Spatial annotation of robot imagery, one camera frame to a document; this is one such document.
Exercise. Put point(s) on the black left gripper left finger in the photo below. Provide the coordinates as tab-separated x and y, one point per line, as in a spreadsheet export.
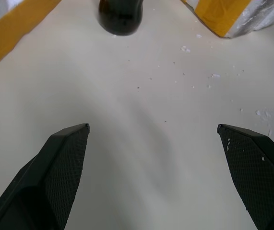
55	172

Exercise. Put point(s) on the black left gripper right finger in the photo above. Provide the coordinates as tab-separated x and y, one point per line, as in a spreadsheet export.
254	167

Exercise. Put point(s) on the white foam block yellow tape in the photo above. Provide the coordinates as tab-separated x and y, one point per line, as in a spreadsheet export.
235	14

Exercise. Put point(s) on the dark glass bottle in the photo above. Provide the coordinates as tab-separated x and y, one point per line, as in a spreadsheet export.
121	18

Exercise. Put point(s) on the yellow tape strip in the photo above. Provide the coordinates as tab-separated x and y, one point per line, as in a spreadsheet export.
12	33

